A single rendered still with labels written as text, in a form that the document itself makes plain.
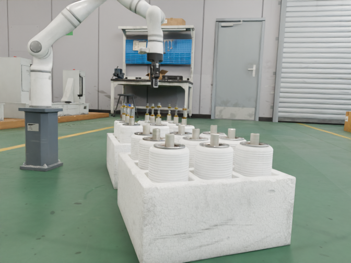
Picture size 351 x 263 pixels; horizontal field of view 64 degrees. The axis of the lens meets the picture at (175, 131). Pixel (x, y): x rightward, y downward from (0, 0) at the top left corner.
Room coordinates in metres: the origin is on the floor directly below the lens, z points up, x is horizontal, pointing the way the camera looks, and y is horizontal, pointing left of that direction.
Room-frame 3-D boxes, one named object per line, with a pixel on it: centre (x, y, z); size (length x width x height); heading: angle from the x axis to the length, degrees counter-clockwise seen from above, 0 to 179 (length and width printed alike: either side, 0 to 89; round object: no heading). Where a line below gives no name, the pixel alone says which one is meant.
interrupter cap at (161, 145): (0.65, 0.01, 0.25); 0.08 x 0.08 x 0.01
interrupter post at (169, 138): (0.65, 0.01, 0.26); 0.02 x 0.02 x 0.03
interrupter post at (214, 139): (0.69, -0.10, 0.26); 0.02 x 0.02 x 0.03
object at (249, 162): (0.73, -0.21, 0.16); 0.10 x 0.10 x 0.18
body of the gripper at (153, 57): (1.32, 0.11, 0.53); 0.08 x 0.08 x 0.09
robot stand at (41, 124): (1.39, 0.67, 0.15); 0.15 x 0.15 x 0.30; 79
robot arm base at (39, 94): (1.39, 0.67, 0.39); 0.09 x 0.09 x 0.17; 79
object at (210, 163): (0.69, -0.10, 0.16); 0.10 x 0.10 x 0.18
